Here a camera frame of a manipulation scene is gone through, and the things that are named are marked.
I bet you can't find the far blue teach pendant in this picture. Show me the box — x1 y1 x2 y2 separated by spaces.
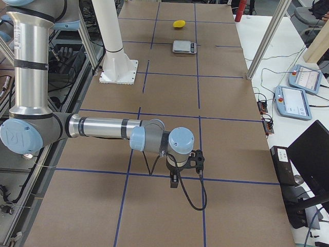
288 64 323 95

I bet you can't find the silver kitchen scale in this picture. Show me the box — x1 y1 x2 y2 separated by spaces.
172 40 197 54

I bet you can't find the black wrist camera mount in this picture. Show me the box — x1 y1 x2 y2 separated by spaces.
184 150 205 173

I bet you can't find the brown paper table cover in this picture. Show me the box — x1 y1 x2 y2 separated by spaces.
25 1 295 246

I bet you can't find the wooden beam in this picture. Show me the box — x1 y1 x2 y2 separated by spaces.
303 12 328 63

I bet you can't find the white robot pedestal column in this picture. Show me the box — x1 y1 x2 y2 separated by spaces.
92 0 138 84

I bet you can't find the red bottle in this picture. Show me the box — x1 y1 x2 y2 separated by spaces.
235 0 247 22

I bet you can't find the orange circuit board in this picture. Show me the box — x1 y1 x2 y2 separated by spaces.
256 93 268 114
261 113 274 136

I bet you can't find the black computer box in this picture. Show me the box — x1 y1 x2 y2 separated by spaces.
270 146 304 187

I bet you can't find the blue teach pendant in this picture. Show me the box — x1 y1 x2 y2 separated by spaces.
275 85 312 120
288 64 323 95

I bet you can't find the near blue teach pendant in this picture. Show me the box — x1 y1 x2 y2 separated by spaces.
275 85 312 120

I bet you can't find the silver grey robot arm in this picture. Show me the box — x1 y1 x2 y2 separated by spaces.
1 1 194 188

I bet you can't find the black monitor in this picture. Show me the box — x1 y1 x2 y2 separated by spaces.
287 120 328 213

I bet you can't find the near orange circuit board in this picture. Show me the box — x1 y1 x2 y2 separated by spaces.
261 113 274 136

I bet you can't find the yellow mango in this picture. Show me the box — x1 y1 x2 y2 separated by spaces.
172 20 186 28

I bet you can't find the aluminium frame post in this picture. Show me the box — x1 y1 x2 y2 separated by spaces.
246 0 291 80

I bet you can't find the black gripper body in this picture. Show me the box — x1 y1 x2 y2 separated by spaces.
166 158 185 176

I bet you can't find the far orange circuit board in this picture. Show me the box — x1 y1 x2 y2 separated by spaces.
256 93 268 114

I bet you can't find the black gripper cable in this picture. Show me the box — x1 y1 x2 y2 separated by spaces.
143 150 208 211

